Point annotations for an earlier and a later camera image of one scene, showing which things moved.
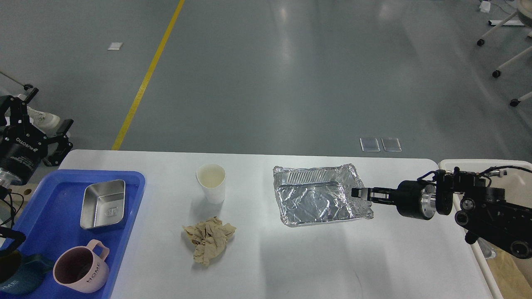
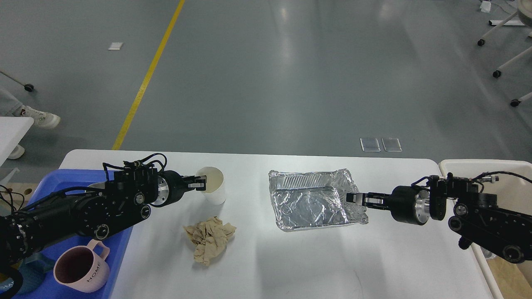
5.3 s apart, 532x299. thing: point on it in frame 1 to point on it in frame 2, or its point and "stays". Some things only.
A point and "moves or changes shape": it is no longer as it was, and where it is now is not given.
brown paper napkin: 209,238 stays
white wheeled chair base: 524,10 stays
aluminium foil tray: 308,195 moves or changes shape
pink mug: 80,269 stays
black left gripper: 22,146 to 171,186
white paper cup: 211,177 stays
